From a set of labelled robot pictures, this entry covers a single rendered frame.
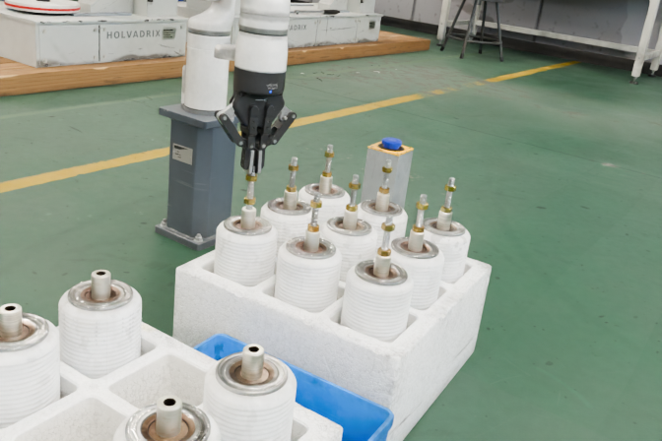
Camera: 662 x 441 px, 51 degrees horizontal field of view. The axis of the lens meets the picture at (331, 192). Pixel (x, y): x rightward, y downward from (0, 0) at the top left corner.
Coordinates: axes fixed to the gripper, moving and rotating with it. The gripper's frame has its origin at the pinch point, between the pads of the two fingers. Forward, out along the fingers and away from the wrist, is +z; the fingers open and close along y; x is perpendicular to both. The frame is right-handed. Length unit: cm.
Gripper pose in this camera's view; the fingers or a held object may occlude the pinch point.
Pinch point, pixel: (252, 159)
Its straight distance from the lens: 107.0
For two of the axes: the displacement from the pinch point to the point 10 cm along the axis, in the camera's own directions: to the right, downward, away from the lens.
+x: -5.2, -3.4, 7.8
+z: -1.2, 9.4, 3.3
